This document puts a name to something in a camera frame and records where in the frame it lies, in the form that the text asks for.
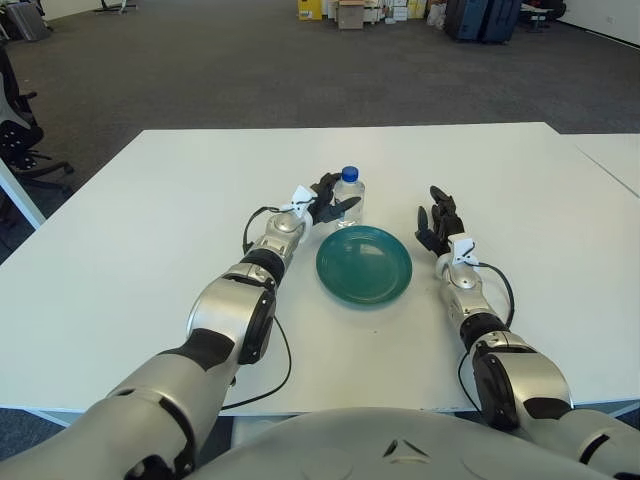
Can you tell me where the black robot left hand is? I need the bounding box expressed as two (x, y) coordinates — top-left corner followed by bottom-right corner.
(308, 172), (362, 226)

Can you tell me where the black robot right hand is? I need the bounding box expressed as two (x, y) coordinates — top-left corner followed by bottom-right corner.
(416, 185), (467, 259)

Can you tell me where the clear bottle with blue cap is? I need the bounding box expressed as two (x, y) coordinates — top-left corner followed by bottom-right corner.
(333, 165), (366, 229)

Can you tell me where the green round plate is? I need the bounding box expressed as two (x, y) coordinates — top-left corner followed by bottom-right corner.
(315, 224), (414, 306)

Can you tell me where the black suitcase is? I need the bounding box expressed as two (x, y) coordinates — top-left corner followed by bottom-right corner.
(444, 0), (487, 41)

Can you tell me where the white carton stack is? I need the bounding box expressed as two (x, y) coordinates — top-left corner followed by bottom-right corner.
(385, 0), (427, 22)

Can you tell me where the dark blue suitcase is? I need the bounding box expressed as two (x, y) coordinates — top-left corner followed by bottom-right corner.
(478, 0), (521, 45)

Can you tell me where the grey robot torso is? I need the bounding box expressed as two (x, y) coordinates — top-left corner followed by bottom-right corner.
(194, 407), (616, 480)

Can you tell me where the black rolling chair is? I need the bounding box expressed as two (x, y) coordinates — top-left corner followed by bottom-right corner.
(519, 0), (567, 32)

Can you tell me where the white desk leg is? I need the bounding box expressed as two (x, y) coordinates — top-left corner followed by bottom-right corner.
(0, 158), (47, 230)

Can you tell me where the black white mesh office chair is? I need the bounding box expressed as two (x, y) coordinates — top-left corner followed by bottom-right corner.
(0, 47), (75, 196)

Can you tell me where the grey hard case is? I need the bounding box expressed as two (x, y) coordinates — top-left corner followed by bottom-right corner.
(4, 5), (54, 42)

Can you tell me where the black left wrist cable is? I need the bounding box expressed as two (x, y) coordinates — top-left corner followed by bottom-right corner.
(242, 204), (282, 254)

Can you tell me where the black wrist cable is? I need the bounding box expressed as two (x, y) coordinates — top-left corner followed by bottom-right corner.
(242, 204), (282, 254)
(479, 262), (516, 329)

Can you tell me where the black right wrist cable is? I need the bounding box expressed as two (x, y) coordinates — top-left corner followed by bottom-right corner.
(479, 262), (516, 329)

